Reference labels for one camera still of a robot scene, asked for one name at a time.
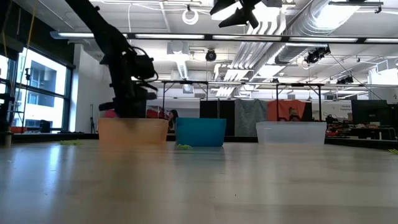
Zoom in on orange plastic bin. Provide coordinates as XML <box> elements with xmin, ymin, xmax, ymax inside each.
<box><xmin>98</xmin><ymin>117</ymin><xmax>170</xmax><ymax>146</ymax></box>

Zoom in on yellow cable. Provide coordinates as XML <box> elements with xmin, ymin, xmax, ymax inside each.
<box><xmin>0</xmin><ymin>0</ymin><xmax>37</xmax><ymax>97</ymax></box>

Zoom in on orange partition panel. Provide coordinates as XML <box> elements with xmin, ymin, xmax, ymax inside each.
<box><xmin>267</xmin><ymin>99</ymin><xmax>307</xmax><ymax>123</ymax></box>

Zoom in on teal plastic bin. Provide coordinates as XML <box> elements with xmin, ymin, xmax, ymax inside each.
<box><xmin>174</xmin><ymin>117</ymin><xmax>228</xmax><ymax>147</ymax></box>

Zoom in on white ceiling pipes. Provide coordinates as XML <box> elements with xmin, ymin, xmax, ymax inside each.
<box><xmin>231</xmin><ymin>12</ymin><xmax>289</xmax><ymax>71</ymax></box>

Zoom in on black monitor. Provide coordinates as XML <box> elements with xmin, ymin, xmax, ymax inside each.
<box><xmin>351</xmin><ymin>99</ymin><xmax>389</xmax><ymax>126</ymax></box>

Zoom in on black tripod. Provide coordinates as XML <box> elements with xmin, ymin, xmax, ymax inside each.
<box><xmin>89</xmin><ymin>103</ymin><xmax>100</xmax><ymax>134</ymax></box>

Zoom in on red machine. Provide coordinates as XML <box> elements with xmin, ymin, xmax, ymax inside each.
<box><xmin>146</xmin><ymin>105</ymin><xmax>170</xmax><ymax>119</ymax></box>

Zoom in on black rig frame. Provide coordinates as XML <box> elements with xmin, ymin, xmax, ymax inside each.
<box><xmin>149</xmin><ymin>79</ymin><xmax>326</xmax><ymax>124</ymax></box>

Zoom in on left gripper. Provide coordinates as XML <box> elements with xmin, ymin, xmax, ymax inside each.
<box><xmin>98</xmin><ymin>51</ymin><xmax>158</xmax><ymax>119</ymax></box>

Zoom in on large window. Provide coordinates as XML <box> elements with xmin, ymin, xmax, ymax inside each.
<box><xmin>0</xmin><ymin>46</ymin><xmax>74</xmax><ymax>134</ymax></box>

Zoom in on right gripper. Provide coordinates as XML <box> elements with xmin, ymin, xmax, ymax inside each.
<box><xmin>210</xmin><ymin>0</ymin><xmax>282</xmax><ymax>29</ymax></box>

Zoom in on long LED light bar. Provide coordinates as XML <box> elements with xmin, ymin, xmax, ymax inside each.
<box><xmin>49</xmin><ymin>30</ymin><xmax>398</xmax><ymax>44</ymax></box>

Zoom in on black ceiling camera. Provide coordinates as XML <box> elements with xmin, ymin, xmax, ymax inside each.
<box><xmin>303</xmin><ymin>45</ymin><xmax>331</xmax><ymax>65</ymax></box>

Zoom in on silver air duct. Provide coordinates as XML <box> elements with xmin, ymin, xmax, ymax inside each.
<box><xmin>273</xmin><ymin>0</ymin><xmax>363</xmax><ymax>65</ymax></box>

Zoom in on person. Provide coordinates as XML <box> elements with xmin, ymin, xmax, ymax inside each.
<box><xmin>167</xmin><ymin>108</ymin><xmax>180</xmax><ymax>131</ymax></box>
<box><xmin>287</xmin><ymin>107</ymin><xmax>301</xmax><ymax>123</ymax></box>

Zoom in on black partition panel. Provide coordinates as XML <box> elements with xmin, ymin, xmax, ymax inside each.
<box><xmin>199</xmin><ymin>100</ymin><xmax>235</xmax><ymax>137</ymax></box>

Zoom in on grey fabric panel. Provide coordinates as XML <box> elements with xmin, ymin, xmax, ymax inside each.
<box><xmin>233</xmin><ymin>98</ymin><xmax>269</xmax><ymax>137</ymax></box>

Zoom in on clear plastic bin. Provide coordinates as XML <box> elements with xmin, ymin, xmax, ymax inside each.
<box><xmin>256</xmin><ymin>121</ymin><xmax>328</xmax><ymax>146</ymax></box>

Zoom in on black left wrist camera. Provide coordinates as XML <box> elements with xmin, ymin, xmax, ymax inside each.
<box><xmin>133</xmin><ymin>55</ymin><xmax>158</xmax><ymax>82</ymax></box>

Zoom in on black aluminium table frame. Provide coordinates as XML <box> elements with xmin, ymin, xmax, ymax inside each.
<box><xmin>0</xmin><ymin>132</ymin><xmax>398</xmax><ymax>149</ymax></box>

